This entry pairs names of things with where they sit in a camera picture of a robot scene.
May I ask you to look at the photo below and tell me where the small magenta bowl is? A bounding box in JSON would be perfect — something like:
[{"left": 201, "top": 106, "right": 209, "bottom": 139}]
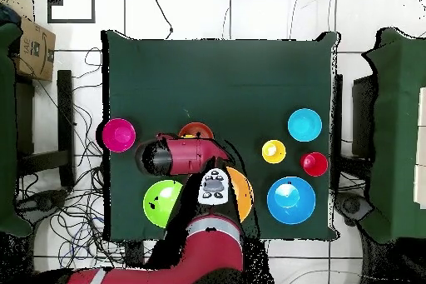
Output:
[{"left": 102, "top": 117, "right": 137, "bottom": 154}]

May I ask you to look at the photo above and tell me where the large orange-yellow bowl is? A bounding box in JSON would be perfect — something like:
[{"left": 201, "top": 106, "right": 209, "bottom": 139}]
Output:
[{"left": 225, "top": 166, "right": 255, "bottom": 224}]

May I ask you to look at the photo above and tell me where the small light blue bowl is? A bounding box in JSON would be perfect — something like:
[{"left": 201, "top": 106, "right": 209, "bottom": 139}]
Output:
[{"left": 287, "top": 107, "right": 323, "bottom": 142}]

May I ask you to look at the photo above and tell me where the dark green tablecloth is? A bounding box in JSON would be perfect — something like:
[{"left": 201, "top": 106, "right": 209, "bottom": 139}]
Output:
[{"left": 101, "top": 29, "right": 341, "bottom": 242}]

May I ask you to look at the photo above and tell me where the small orange-red bowl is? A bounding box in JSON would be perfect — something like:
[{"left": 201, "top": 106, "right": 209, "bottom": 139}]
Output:
[{"left": 178, "top": 122, "right": 215, "bottom": 141}]

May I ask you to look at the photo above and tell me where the cardboard box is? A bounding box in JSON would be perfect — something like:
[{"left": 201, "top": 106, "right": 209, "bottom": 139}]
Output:
[{"left": 9, "top": 0, "right": 57, "bottom": 82}]

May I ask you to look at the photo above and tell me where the black square frame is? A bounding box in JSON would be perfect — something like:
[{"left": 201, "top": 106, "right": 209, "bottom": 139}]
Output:
[{"left": 47, "top": 0, "right": 97, "bottom": 24}]

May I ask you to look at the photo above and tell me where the tangle of black cables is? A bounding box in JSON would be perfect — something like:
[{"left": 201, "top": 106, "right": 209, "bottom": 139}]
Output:
[{"left": 14, "top": 47, "right": 157, "bottom": 275}]

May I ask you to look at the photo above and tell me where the green cloth-covered table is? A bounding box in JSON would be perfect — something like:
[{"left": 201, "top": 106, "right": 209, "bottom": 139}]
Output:
[
  {"left": 360, "top": 27, "right": 426, "bottom": 244},
  {"left": 0, "top": 22, "right": 33, "bottom": 237}
]

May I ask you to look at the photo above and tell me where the red cup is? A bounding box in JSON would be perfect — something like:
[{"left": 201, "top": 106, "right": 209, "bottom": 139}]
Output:
[{"left": 300, "top": 152, "right": 329, "bottom": 177}]

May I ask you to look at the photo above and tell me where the black metal stand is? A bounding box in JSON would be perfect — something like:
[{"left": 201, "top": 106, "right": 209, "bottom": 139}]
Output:
[{"left": 15, "top": 69, "right": 77, "bottom": 189}]

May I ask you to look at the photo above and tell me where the black cable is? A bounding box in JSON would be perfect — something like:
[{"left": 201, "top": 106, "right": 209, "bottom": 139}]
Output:
[{"left": 148, "top": 0, "right": 175, "bottom": 41}]

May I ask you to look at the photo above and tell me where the large blue bowl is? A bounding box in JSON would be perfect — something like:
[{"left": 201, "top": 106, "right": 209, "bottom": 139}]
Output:
[{"left": 266, "top": 176, "right": 317, "bottom": 226}]

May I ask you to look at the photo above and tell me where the large green bowl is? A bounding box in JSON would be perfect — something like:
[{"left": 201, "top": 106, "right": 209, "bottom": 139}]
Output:
[{"left": 142, "top": 179, "right": 184, "bottom": 229}]

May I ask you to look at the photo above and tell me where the white box stack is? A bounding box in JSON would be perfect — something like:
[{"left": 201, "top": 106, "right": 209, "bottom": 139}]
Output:
[{"left": 413, "top": 86, "right": 426, "bottom": 210}]

